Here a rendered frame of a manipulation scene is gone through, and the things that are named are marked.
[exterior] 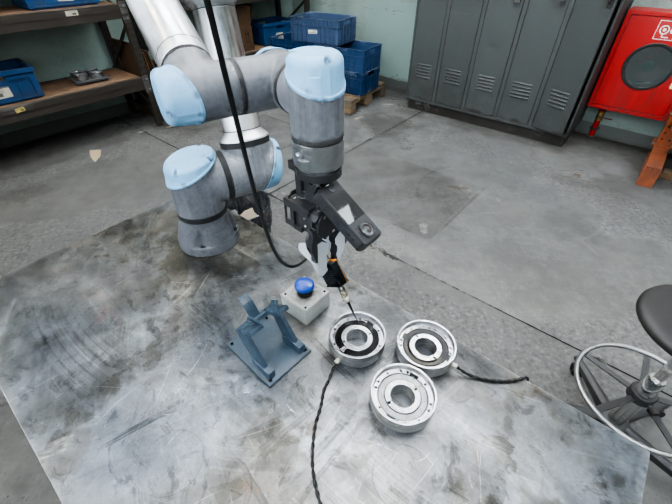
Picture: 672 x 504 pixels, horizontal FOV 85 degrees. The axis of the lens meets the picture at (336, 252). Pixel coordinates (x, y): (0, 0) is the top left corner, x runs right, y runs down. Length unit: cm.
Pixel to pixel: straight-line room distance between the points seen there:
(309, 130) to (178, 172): 41
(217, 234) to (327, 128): 50
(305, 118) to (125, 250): 68
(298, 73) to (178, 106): 16
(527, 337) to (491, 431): 128
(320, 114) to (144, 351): 54
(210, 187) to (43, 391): 48
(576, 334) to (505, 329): 32
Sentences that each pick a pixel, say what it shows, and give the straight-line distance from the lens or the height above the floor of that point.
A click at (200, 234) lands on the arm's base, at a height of 86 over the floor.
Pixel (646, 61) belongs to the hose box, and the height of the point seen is 69.
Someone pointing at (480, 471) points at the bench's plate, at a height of 80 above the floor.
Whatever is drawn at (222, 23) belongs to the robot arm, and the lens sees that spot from 88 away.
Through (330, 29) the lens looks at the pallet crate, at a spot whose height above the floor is 72.
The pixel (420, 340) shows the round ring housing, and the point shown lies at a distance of 72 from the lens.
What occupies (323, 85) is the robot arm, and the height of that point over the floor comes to 125.
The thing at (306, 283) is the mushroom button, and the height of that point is 87.
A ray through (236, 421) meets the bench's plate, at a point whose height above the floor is 80.
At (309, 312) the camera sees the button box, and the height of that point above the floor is 83.
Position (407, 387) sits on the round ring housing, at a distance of 66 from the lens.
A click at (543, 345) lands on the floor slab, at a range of 194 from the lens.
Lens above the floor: 139
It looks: 40 degrees down
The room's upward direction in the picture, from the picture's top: straight up
